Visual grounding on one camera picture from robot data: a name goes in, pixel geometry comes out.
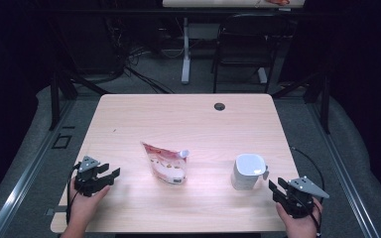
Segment black floor socket frame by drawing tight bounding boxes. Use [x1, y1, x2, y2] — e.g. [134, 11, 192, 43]
[51, 133, 73, 150]

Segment grey box under desk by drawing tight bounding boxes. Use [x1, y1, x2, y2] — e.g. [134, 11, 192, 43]
[188, 23, 221, 41]

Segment black folding chair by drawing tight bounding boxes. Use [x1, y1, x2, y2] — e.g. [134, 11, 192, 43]
[210, 13, 296, 94]

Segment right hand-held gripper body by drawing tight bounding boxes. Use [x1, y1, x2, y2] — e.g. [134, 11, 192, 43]
[279, 176, 330, 219]

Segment white lidded container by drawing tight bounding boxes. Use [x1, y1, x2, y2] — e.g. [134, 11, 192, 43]
[230, 153, 270, 191]

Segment left hand-held gripper black cable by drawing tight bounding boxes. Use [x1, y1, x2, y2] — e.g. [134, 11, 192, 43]
[64, 161, 81, 226]

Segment right hand-held gripper black cable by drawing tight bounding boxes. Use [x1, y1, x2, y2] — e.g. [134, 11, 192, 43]
[289, 146, 326, 238]

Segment orange object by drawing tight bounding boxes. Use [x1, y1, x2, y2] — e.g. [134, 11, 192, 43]
[265, 0, 292, 7]

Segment desk with white legs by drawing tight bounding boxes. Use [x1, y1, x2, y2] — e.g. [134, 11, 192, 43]
[162, 0, 307, 85]

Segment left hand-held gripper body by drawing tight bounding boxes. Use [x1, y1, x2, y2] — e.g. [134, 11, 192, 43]
[73, 156, 115, 197]

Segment person's right hand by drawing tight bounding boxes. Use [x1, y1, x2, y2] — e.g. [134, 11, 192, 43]
[276, 198, 323, 238]

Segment red and white spout pouch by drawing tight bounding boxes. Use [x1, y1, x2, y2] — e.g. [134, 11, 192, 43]
[141, 141, 191, 185]

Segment black metal frame stand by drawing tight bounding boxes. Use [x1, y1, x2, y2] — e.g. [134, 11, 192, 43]
[271, 69, 332, 135]
[48, 69, 111, 132]

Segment person's left hand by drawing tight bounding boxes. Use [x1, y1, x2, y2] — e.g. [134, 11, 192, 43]
[67, 179, 111, 229]

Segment grey tape strip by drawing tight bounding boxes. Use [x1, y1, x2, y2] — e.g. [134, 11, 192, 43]
[45, 205, 68, 216]

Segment aluminium floor rail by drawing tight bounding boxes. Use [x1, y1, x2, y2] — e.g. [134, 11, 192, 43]
[306, 98, 381, 238]
[0, 98, 77, 238]

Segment bundle of black floor cables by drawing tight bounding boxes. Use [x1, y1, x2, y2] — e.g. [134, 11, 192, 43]
[102, 14, 177, 95]

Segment hand-held gripper black cable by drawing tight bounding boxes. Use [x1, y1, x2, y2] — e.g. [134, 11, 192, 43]
[64, 161, 81, 226]
[289, 146, 326, 238]

